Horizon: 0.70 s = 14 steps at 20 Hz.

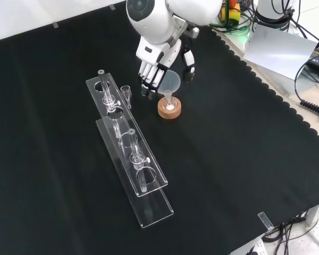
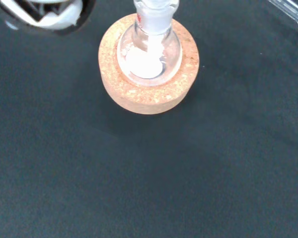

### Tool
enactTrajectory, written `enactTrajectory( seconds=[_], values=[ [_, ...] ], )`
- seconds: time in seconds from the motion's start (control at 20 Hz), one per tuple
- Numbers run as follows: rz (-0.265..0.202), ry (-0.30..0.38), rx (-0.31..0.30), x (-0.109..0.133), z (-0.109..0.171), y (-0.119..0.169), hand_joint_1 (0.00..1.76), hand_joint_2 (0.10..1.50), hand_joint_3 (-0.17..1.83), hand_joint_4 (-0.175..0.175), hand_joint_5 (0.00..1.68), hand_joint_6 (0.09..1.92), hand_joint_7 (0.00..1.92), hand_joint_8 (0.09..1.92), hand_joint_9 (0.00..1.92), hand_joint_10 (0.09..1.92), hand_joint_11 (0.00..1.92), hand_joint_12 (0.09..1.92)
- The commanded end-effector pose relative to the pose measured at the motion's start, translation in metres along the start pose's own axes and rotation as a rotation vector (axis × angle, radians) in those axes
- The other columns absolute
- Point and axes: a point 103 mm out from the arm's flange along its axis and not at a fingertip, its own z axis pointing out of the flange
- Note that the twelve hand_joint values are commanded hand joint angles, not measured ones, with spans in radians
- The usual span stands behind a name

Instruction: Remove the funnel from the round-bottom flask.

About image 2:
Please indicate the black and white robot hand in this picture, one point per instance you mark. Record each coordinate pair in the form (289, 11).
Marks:
(54, 17)

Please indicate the glass round-bottom flask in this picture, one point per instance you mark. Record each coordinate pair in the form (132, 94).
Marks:
(149, 67)

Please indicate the black cloth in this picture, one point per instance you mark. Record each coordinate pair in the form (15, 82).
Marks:
(149, 173)

